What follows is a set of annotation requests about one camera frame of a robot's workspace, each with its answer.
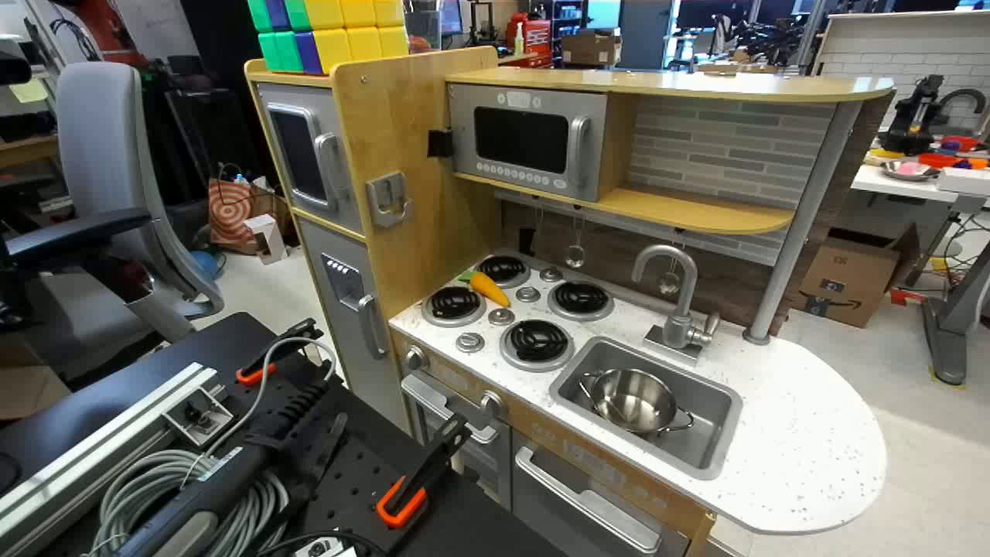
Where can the orange carrot plush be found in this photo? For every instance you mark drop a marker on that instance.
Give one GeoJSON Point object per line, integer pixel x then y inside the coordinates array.
{"type": "Point", "coordinates": [487, 285]}

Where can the steel pot in sink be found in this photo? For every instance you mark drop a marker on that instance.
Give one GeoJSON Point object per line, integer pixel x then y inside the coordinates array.
{"type": "Point", "coordinates": [637, 401]}

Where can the back left black burner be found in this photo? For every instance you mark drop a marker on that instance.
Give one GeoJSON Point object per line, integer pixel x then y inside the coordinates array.
{"type": "Point", "coordinates": [506, 270]}

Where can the black burner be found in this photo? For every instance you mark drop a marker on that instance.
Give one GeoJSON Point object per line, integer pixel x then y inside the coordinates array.
{"type": "Point", "coordinates": [580, 301]}
{"type": "Point", "coordinates": [536, 343]}
{"type": "Point", "coordinates": [506, 270]}
{"type": "Point", "coordinates": [452, 306]}

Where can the front left black burner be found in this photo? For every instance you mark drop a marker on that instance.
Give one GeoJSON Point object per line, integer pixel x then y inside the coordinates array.
{"type": "Point", "coordinates": [452, 306]}

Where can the front right black burner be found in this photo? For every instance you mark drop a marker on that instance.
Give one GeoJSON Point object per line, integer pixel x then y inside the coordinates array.
{"type": "Point", "coordinates": [536, 343]}

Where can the back right black burner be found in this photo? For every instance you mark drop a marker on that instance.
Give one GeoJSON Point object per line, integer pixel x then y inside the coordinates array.
{"type": "Point", "coordinates": [580, 301]}

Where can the toy play kitchen unit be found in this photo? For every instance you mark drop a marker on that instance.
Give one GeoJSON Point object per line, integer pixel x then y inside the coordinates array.
{"type": "Point", "coordinates": [730, 169]}

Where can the toy microwave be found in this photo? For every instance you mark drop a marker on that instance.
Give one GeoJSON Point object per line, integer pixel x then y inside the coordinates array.
{"type": "Point", "coordinates": [531, 138]}

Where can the toy silver faucet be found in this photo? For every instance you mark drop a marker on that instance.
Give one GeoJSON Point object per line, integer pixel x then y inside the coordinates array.
{"type": "Point", "coordinates": [679, 328]}

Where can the orange black clamp front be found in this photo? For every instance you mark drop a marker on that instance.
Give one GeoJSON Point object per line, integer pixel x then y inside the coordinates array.
{"type": "Point", "coordinates": [411, 493]}

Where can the orange black clamp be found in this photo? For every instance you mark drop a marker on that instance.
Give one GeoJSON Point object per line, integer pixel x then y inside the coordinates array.
{"type": "Point", "coordinates": [411, 493]}
{"type": "Point", "coordinates": [263, 363]}

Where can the red fire extinguisher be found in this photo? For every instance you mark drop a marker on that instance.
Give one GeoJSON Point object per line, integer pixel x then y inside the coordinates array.
{"type": "Point", "coordinates": [534, 39]}

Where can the orange black clamp rear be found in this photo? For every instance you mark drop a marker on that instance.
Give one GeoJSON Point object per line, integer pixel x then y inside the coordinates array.
{"type": "Point", "coordinates": [263, 363]}

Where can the cardboard box on floor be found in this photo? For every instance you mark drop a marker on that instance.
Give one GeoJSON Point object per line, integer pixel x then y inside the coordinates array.
{"type": "Point", "coordinates": [853, 274]}

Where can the grey office chair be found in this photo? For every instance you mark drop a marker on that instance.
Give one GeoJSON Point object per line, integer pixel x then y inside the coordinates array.
{"type": "Point", "coordinates": [116, 270]}

